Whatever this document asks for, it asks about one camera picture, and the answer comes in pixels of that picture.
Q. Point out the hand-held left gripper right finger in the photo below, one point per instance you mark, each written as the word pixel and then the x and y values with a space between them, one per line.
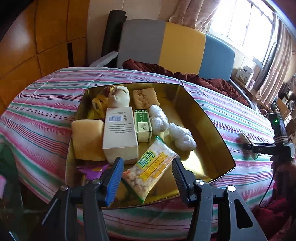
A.
pixel 181 183

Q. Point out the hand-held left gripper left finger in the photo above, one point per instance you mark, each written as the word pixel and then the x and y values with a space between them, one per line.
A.
pixel 114 183

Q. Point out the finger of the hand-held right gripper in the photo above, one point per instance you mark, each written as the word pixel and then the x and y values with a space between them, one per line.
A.
pixel 259 147

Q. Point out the patterned packet green edge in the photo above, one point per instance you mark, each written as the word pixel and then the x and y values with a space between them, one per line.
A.
pixel 245 137

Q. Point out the purple foil packet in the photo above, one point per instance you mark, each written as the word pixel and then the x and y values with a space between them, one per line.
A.
pixel 92 170

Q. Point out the clear peanut snack packet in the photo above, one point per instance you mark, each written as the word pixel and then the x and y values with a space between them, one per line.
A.
pixel 150 171

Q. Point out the gold tin box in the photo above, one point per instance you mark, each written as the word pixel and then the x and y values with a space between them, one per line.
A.
pixel 201 143

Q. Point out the white plastic wrap bundle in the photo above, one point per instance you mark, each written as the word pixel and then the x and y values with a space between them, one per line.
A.
pixel 158 118
pixel 182 138

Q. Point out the beige carton box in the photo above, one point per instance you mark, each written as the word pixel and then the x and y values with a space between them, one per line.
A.
pixel 120 136

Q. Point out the pale yellow sponge block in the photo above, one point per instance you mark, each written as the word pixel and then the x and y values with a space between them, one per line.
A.
pixel 86 139

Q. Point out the small green box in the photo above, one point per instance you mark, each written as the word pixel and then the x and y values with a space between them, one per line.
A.
pixel 143 125

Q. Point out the yellow packet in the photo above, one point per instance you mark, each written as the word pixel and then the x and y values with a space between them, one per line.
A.
pixel 98 104

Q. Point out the tan textured sponge cake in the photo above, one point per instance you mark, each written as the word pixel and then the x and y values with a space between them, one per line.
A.
pixel 145 98

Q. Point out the person's right hand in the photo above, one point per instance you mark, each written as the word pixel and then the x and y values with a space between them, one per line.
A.
pixel 281 166

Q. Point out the cardboard box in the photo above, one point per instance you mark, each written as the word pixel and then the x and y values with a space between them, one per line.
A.
pixel 283 106

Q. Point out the wooden side desk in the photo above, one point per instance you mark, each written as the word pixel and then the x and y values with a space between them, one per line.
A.
pixel 253 93

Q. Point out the pink cup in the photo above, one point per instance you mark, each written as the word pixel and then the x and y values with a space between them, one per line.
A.
pixel 252 83

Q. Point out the red cloth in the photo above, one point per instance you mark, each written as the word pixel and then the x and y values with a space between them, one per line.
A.
pixel 275 213

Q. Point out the pink striped curtain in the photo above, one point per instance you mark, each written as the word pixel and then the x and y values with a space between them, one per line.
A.
pixel 277 69

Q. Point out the white carton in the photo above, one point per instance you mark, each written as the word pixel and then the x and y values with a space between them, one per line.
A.
pixel 245 74

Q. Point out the maroon blanket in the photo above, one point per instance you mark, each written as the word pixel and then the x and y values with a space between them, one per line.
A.
pixel 208 85

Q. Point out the striped tablecloth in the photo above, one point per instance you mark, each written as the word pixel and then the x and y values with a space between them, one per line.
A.
pixel 41 115

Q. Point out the dark green cloth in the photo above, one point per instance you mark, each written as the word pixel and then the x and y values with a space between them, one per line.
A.
pixel 9 162

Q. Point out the window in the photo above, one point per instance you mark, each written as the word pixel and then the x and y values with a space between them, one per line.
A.
pixel 242 27

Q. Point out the grey yellow blue chair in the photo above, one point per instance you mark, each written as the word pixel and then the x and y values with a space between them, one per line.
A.
pixel 180 48

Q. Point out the pink patterned curtain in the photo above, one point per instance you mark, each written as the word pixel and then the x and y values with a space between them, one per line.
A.
pixel 192 14

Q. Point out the black rolled mat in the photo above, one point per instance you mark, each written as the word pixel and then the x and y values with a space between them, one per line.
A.
pixel 113 32

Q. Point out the wooden wardrobe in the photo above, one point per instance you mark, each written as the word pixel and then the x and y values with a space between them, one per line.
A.
pixel 46 34

